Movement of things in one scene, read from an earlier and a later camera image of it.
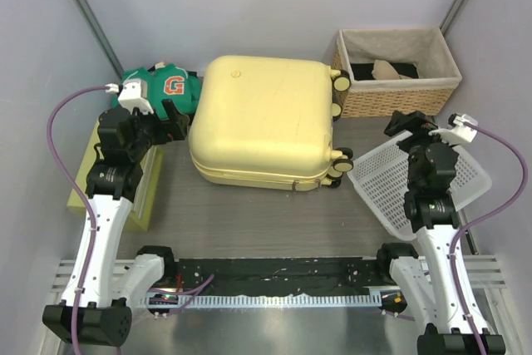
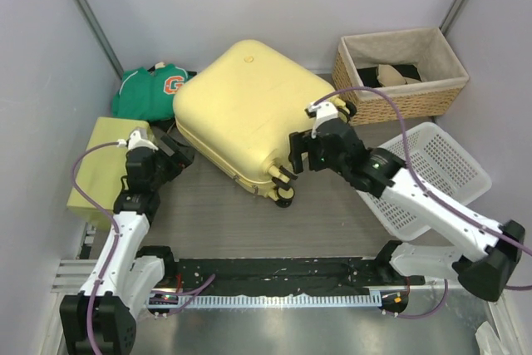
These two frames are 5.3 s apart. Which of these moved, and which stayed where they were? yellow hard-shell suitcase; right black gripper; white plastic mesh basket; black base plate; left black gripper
Moved: right black gripper; left black gripper; yellow hard-shell suitcase
Stayed: white plastic mesh basket; black base plate
